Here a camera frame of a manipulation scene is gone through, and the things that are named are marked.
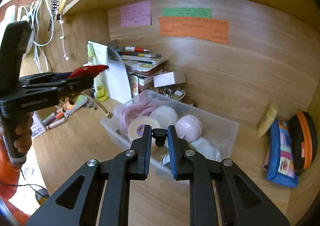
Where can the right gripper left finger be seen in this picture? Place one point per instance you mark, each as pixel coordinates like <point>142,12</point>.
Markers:
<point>98,192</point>

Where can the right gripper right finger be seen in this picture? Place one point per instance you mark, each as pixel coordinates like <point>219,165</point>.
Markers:
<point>220,192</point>

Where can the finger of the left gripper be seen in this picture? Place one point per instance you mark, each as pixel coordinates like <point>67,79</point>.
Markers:
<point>70,87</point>
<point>43,78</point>

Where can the cream slime tub purple label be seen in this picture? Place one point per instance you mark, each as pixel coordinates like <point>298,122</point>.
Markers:
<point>136,127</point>

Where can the dark green dropper bottle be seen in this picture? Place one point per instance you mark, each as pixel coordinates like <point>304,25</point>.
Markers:
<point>160,146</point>

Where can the white cloth pouch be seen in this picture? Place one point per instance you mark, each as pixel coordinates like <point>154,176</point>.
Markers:
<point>211,149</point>

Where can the person left hand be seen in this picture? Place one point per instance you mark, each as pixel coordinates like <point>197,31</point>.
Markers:
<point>23,130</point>

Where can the orange green glue bottle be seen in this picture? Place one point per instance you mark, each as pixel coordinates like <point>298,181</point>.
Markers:
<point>70,107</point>

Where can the orange marker pen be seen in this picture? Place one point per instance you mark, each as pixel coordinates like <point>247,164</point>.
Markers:
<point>52,117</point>

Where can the pink lip balm stick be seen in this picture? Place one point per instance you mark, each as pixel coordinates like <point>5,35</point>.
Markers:
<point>56,123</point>

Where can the gold foil ribbon bow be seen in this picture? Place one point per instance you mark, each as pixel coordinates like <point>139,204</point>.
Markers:
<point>100,105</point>

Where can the white folded paper stand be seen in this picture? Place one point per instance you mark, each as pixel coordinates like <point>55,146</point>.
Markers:
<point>115,79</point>

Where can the blue patchwork pencil pouch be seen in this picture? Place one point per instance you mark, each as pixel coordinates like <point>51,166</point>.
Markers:
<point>279,159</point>

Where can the white round lid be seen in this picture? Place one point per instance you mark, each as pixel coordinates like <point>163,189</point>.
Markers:
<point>165,116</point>

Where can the fruit pattern card box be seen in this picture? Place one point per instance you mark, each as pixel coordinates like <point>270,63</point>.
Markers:
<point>134,85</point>

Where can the pink round ball gadget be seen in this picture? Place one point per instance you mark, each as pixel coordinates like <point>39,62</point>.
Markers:
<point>189,128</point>

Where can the clear plastic storage bin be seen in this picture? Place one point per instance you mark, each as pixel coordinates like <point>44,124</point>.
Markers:
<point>214,127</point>

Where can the stack of books and cards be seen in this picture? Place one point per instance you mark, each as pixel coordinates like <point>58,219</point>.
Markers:
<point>140,62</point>

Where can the glass bowl with trinkets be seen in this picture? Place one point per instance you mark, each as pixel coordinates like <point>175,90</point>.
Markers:
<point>175,92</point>

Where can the black orange zip case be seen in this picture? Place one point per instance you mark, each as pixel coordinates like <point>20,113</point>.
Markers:
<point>303,136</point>

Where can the pink sticky note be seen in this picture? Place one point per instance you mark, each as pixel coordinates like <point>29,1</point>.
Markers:
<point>138,14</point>

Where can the small white cardboard box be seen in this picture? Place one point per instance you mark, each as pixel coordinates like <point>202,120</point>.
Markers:
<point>169,78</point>

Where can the green sticky note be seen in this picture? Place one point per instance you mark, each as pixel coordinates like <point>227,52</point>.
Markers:
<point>187,12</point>

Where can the orange sticky note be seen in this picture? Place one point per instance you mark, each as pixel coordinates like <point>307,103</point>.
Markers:
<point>215,30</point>

